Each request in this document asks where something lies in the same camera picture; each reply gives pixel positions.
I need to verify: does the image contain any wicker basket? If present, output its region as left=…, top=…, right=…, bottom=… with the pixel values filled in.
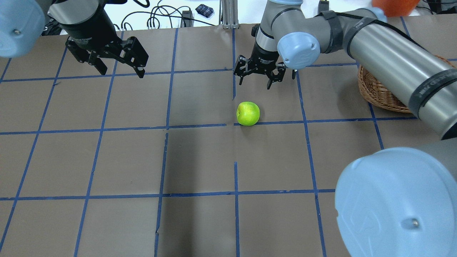
left=354, top=49, right=456, bottom=116

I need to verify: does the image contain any green apple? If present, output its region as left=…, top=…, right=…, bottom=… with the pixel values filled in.
left=236, top=101, right=261, bottom=126

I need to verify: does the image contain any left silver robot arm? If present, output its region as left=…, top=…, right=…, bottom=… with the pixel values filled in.
left=0, top=0, right=149, bottom=78

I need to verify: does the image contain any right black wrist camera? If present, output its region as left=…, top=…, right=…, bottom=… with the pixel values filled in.
left=251, top=24, right=260, bottom=37

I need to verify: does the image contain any orange bucket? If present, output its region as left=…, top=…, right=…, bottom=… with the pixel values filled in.
left=371, top=0, right=420, bottom=17

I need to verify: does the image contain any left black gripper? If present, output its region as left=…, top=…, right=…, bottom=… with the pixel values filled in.
left=65, top=9, right=149, bottom=79

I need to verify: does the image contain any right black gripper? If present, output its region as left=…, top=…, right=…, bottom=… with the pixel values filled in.
left=233, top=42, right=287, bottom=90

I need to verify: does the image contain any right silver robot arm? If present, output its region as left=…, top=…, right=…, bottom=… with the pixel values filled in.
left=234, top=0, right=456, bottom=257

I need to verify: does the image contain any black power adapter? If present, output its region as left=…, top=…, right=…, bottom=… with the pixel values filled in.
left=317, top=0, right=330, bottom=15

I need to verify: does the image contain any small dark blue pouch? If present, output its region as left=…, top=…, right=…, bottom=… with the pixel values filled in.
left=195, top=4, right=214, bottom=18

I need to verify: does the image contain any aluminium frame post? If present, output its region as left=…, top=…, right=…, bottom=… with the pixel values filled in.
left=219, top=0, right=239, bottom=29

